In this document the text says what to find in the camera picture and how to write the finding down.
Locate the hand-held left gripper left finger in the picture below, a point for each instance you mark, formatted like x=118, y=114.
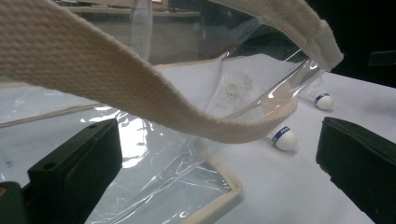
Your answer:
x=81, y=161

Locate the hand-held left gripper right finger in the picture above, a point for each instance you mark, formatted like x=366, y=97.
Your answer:
x=358, y=161

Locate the clear tote bag beige trim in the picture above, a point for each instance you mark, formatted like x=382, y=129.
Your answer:
x=93, y=71

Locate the white table sheet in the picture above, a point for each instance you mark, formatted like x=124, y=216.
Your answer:
x=295, y=186

